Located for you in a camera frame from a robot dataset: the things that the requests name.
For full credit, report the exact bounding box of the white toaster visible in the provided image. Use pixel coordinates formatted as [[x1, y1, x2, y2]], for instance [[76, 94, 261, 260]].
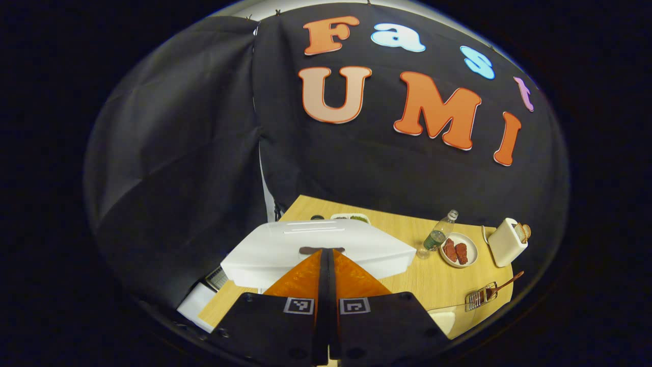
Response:
[[488, 218, 529, 268]]

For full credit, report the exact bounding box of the clear plastic water bottle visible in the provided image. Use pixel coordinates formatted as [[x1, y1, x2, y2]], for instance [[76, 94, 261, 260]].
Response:
[[417, 209, 459, 259]]

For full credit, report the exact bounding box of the grey gridded device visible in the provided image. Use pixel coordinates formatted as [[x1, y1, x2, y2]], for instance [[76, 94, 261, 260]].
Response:
[[205, 265, 230, 292]]

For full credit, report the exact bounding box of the white box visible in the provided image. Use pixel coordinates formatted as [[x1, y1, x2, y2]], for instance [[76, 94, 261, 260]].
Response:
[[177, 283, 217, 333]]

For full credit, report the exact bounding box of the cream lidded container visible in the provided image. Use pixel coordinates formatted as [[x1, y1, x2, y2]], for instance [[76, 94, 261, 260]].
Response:
[[427, 304, 467, 337]]

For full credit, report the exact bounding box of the white rice cooker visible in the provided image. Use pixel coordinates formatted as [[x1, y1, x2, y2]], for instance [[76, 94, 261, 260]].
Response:
[[220, 219, 417, 291]]

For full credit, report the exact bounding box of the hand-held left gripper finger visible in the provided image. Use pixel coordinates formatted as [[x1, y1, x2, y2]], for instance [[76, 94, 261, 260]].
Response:
[[329, 249, 451, 363], [209, 249, 329, 366]]

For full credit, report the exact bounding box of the white round plate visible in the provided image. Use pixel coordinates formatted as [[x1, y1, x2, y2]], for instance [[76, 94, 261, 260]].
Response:
[[439, 232, 479, 268]]

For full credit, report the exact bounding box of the brown wooden spoon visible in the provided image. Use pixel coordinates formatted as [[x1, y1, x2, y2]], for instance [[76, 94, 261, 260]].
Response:
[[484, 271, 524, 301]]

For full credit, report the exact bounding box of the black backdrop cloth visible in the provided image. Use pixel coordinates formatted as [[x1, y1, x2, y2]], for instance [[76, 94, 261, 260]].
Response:
[[84, 3, 570, 309]]

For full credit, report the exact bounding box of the white divided bean dish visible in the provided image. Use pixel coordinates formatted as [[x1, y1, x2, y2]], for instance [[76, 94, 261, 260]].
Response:
[[331, 213, 371, 225]]

